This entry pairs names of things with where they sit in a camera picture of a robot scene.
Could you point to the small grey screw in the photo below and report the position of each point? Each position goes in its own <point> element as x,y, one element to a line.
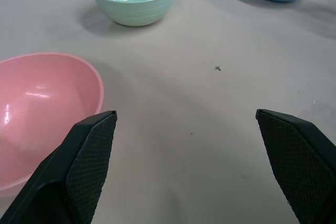
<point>218,68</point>

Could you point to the pink plastic bowl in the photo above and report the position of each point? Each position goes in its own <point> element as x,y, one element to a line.
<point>39,108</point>

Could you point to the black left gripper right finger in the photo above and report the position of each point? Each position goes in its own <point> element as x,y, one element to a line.
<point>296,161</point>

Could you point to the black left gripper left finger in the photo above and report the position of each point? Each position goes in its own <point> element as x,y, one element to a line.
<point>78,171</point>

